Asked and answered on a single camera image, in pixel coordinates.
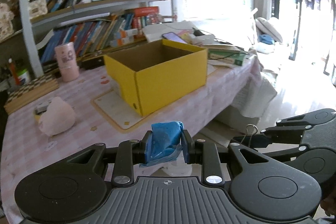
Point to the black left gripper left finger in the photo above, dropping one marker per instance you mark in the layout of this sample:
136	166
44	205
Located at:
96	158

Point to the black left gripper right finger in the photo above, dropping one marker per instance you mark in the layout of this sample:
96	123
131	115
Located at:
248	164

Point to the blue plastic bag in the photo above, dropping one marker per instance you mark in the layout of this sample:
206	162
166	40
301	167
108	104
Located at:
164	143

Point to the metal binder clip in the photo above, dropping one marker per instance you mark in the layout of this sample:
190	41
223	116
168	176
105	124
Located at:
250	131

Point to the pink plush toy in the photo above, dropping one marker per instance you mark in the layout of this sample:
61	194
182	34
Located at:
58	118

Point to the white placemat under box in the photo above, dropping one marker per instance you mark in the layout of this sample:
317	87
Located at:
119	114

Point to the pink checkered tablecloth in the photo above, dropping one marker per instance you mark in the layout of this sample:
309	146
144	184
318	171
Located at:
26	149

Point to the yellow cardboard box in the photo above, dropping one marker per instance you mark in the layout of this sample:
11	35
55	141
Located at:
153	75

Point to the green book stack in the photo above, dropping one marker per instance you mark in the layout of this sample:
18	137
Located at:
227	56

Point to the pink cylindrical cup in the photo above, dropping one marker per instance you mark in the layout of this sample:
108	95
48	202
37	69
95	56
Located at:
66	58

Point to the wooden chessboard box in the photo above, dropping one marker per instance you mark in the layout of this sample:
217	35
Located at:
30	92

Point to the purple smartphone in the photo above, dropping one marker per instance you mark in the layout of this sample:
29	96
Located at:
173	37

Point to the white green lidded jar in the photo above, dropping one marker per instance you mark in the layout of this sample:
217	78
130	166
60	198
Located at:
24	77

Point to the wooden bookshelf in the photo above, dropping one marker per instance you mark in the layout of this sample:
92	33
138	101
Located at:
93	26

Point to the white quilted handbag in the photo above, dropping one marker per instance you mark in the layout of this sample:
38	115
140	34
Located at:
37	8

